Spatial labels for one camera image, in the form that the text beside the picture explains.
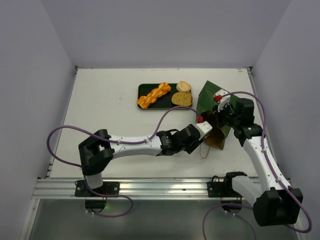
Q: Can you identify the green paper bag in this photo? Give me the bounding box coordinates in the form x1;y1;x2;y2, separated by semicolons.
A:
196;81;231;150

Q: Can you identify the sliced toast bread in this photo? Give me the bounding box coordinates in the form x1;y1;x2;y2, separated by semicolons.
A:
171;91;193;107

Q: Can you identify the round bun bread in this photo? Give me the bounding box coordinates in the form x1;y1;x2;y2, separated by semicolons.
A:
176;81;191;93

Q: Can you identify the orange waffle bread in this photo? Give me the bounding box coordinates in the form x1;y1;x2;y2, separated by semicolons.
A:
137;82;171;109

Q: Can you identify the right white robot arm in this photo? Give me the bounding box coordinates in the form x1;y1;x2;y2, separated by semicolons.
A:
212;95;303;227

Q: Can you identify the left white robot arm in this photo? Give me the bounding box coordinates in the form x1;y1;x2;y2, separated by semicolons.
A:
78;123;207;197

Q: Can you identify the dark green tray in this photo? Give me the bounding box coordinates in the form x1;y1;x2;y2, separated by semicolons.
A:
137;83;178;111

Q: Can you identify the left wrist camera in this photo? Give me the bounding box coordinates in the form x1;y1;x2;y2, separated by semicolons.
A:
195;116;213;139

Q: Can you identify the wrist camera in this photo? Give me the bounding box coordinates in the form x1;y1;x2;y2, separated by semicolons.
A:
213;89;231;112
195;116;213;139

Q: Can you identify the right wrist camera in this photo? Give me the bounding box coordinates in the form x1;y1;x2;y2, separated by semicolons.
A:
213;89;231;112

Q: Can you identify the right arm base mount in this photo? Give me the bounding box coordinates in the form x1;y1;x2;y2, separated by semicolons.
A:
206;173;242;205

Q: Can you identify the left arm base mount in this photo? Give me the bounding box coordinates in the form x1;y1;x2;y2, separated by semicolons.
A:
74;180;120;213

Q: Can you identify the aluminium frame rail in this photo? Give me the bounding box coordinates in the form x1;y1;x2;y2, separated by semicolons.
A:
31;177;211;200

